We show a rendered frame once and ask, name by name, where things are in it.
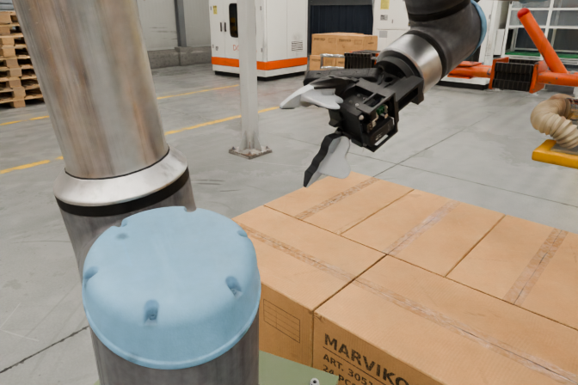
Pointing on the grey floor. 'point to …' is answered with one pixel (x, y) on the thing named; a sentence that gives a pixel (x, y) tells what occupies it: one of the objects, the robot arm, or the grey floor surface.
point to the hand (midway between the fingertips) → (288, 149)
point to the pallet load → (340, 45)
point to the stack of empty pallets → (15, 65)
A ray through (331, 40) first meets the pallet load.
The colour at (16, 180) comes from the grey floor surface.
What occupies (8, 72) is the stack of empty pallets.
